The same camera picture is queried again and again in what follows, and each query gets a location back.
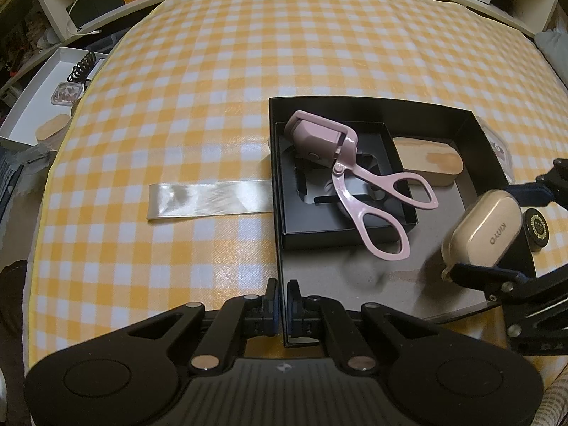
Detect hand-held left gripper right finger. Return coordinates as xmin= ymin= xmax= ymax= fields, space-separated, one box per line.
xmin=286 ymin=279 xmax=449 ymax=371

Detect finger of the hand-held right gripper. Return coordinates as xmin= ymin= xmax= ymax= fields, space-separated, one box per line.
xmin=441 ymin=262 xmax=568 ymax=308
xmin=506 ymin=157 xmax=568 ymax=207

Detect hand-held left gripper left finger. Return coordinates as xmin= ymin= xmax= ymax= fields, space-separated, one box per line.
xmin=113 ymin=279 xmax=281 ymax=373

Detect round black tin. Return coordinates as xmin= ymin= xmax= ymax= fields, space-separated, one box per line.
xmin=524 ymin=208 xmax=550 ymax=251

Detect gold earbud case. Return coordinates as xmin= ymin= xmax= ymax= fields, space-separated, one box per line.
xmin=441 ymin=189 xmax=523 ymax=280

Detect large black box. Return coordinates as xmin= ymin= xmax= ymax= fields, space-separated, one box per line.
xmin=268 ymin=96 xmax=540 ymax=348

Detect small black box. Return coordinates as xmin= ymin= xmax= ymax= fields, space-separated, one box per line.
xmin=273 ymin=121 xmax=419 ymax=250

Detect wooden-lid box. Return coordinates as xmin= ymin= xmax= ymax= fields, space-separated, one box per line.
xmin=35 ymin=113 xmax=72 ymax=145
xmin=393 ymin=137 xmax=464 ymax=187

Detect pink eyelash curler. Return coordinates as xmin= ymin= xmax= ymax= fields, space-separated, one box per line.
xmin=284 ymin=110 xmax=440 ymax=260

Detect silver satin ribbon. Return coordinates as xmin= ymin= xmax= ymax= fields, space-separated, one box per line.
xmin=146 ymin=181 xmax=273 ymax=222

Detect grey pillow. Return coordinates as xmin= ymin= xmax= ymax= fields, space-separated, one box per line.
xmin=535 ymin=27 xmax=568 ymax=81

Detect yellow checkered mat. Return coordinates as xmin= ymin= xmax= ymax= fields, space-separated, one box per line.
xmin=27 ymin=0 xmax=568 ymax=387

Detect dark cloth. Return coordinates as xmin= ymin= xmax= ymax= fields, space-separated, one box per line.
xmin=0 ymin=260 xmax=32 ymax=426

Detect small clear box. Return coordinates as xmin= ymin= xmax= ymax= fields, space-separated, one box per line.
xmin=51 ymin=82 xmax=85 ymax=107

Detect black hair claw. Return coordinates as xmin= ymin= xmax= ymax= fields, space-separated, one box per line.
xmin=67 ymin=52 xmax=96 ymax=83

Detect white tray box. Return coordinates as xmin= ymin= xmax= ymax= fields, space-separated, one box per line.
xmin=0 ymin=47 xmax=109 ymax=147

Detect dark green box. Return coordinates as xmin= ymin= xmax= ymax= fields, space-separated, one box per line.
xmin=66 ymin=0 xmax=125 ymax=25

